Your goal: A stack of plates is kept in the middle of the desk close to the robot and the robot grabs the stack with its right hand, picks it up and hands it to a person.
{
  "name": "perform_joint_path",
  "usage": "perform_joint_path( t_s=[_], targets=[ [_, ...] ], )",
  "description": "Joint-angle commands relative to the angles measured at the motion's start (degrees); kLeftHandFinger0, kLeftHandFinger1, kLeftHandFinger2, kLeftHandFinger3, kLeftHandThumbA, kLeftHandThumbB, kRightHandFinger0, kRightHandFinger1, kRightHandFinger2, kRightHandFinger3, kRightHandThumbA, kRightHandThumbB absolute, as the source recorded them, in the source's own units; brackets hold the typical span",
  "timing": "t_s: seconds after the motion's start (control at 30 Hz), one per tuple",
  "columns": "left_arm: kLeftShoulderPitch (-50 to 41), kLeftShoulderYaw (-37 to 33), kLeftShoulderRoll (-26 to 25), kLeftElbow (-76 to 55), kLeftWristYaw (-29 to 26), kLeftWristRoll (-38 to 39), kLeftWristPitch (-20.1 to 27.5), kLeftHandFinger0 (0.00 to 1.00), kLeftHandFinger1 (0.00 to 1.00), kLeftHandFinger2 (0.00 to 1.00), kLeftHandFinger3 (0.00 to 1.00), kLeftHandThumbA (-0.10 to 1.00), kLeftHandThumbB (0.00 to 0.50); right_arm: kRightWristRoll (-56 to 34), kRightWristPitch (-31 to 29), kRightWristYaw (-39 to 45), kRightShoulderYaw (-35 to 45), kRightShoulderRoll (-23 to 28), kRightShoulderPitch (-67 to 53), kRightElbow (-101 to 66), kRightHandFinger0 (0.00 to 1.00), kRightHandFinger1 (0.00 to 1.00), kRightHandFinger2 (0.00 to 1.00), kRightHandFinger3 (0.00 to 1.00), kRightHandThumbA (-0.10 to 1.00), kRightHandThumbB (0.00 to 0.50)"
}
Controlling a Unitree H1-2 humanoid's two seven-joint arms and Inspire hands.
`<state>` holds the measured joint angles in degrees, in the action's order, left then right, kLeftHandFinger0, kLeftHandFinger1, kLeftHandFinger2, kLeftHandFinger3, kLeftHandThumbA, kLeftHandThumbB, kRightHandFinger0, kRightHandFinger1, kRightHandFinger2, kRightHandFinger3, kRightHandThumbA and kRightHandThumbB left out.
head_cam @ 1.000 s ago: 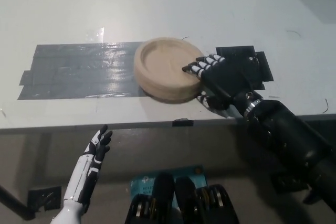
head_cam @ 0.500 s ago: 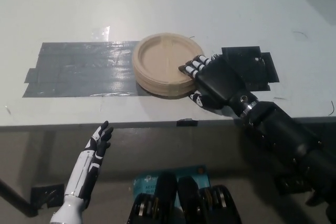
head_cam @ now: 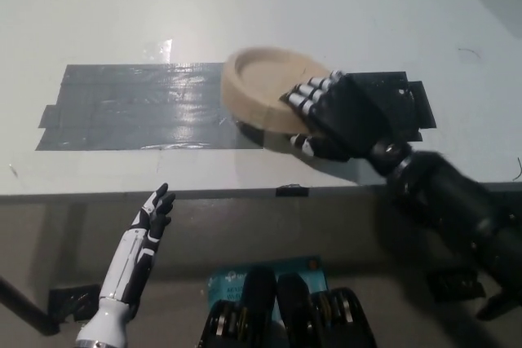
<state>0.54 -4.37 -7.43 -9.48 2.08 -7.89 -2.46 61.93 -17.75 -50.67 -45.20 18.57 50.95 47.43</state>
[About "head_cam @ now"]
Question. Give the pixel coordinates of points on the black metal bar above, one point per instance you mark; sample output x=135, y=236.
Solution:
x=24, y=307

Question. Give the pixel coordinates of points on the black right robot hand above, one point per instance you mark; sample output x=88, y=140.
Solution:
x=350, y=120

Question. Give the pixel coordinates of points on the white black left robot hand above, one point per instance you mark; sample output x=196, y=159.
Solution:
x=130, y=258

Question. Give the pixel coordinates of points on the grey duct tape patch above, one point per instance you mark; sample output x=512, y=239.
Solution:
x=122, y=107

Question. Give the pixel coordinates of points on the black tape patch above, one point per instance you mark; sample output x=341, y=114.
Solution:
x=422, y=107

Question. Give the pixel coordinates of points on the beige paper plate stack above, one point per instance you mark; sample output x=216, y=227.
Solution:
x=261, y=75

